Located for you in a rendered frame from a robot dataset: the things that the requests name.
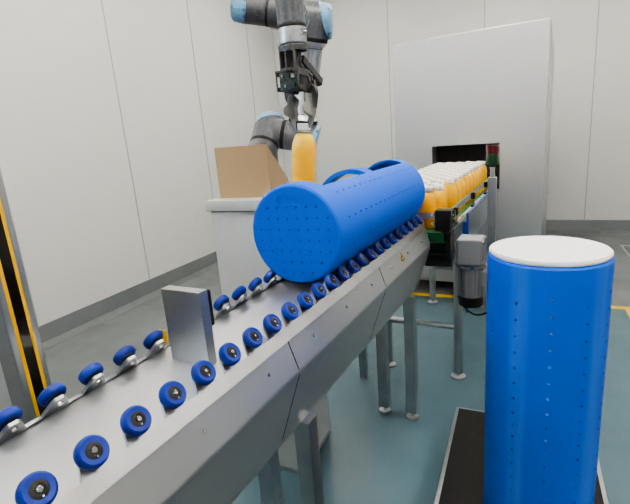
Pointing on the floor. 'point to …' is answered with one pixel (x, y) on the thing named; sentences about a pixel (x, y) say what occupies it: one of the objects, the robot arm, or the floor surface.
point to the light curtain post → (7, 286)
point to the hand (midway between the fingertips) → (304, 123)
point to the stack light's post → (491, 221)
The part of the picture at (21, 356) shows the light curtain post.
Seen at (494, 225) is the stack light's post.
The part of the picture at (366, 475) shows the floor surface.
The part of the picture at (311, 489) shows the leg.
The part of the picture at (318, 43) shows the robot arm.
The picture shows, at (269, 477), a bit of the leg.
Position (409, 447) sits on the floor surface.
